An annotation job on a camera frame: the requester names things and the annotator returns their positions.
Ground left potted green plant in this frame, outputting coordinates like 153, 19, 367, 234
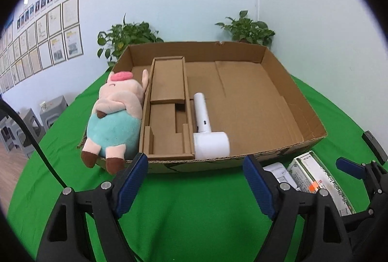
97, 16, 163, 71

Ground paper cup on stool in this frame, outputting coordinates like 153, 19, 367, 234
40, 102, 47, 111

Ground potted green plant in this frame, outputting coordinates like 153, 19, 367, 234
215, 10, 275, 47
97, 16, 163, 71

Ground right potted green plant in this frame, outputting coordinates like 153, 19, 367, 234
215, 10, 275, 47

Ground white folding phone stand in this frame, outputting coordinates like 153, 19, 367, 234
264, 162, 300, 191

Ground white handheld fan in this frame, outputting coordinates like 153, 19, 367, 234
193, 92, 230, 160

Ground large shallow cardboard box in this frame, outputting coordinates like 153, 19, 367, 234
112, 42, 326, 173

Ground long brown cardboard box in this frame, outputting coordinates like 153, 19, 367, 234
139, 56, 195, 162

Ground pink pig plush toy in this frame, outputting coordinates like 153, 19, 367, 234
81, 69, 149, 175

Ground grey plastic stool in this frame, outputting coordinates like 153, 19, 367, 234
40, 96, 68, 131
16, 108, 45, 159
1, 117, 16, 153

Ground black cable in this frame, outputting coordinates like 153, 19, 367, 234
0, 99, 66, 188

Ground framed certificates on wall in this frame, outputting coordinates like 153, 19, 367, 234
1, 0, 84, 93

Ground green white medicine box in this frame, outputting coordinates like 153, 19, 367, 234
287, 151, 356, 216

